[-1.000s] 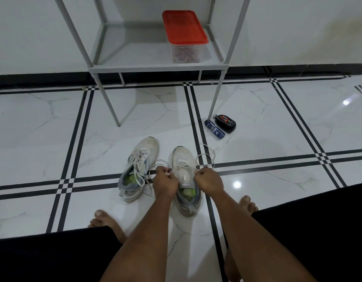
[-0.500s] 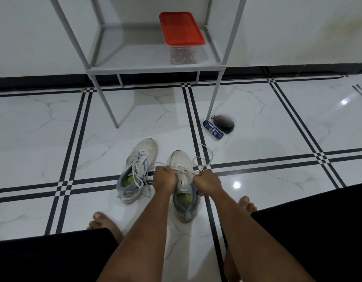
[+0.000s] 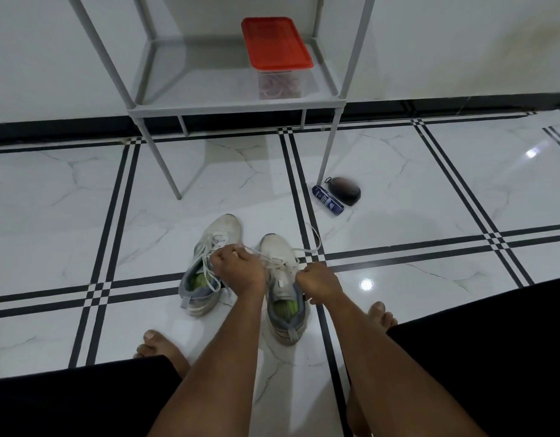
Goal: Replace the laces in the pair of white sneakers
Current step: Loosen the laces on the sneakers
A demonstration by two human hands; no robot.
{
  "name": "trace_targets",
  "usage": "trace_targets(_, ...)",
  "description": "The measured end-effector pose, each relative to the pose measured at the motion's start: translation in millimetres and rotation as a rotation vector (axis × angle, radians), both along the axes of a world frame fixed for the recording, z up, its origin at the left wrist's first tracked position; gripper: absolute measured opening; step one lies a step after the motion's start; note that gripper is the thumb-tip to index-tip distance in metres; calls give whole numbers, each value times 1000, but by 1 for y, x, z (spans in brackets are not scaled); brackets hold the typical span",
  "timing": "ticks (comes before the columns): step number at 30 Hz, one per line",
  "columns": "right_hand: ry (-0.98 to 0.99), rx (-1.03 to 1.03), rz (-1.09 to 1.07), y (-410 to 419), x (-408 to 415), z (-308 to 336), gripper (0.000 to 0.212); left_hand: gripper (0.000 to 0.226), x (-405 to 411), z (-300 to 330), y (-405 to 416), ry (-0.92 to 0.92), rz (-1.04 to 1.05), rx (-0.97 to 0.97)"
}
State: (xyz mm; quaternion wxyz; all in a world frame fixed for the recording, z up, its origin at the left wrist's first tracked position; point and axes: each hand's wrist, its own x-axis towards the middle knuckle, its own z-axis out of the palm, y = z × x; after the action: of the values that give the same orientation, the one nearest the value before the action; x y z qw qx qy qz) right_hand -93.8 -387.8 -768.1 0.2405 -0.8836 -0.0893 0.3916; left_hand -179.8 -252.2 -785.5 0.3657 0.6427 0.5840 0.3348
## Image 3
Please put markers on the person's left foot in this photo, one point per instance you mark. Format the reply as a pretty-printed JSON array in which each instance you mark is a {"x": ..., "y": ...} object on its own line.
[{"x": 164, "y": 350}]

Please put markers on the person's right forearm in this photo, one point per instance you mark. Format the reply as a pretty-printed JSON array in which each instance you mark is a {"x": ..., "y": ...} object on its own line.
[{"x": 398, "y": 373}]

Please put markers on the person's right foot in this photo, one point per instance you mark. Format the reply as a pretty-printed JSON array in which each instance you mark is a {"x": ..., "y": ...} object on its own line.
[{"x": 381, "y": 316}]

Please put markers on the person's left forearm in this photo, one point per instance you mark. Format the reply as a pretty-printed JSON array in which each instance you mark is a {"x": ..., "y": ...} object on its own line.
[{"x": 211, "y": 373}]

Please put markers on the person's left hand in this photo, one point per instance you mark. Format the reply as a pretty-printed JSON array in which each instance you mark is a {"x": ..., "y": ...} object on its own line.
[{"x": 239, "y": 270}]

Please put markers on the person's right leg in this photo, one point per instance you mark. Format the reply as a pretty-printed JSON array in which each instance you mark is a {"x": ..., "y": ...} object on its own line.
[{"x": 356, "y": 420}]

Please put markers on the grey metal shelf rack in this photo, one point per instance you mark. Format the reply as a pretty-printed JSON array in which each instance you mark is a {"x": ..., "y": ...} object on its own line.
[{"x": 202, "y": 81}]

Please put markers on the clear box with red lid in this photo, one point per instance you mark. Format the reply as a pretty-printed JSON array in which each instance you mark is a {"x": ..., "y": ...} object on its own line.
[{"x": 280, "y": 87}]

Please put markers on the person's right hand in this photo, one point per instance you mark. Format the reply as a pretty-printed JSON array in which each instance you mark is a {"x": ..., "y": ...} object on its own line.
[{"x": 318, "y": 284}]

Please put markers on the person's foot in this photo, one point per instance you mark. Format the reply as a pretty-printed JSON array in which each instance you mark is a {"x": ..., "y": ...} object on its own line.
[
  {"x": 164, "y": 350},
  {"x": 381, "y": 316}
]

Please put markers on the white grey sneaker shoe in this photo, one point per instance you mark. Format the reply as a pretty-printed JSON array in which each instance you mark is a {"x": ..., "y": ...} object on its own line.
[
  {"x": 277, "y": 247},
  {"x": 225, "y": 226}
]

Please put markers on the black oval polish bottle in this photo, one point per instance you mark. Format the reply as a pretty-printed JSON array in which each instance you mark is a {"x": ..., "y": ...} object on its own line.
[{"x": 344, "y": 191}]

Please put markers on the clear container with red lid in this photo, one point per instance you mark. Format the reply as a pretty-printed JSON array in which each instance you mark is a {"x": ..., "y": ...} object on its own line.
[{"x": 276, "y": 40}]

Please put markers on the black shorts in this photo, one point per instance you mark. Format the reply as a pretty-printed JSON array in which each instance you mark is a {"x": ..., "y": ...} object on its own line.
[{"x": 489, "y": 350}]

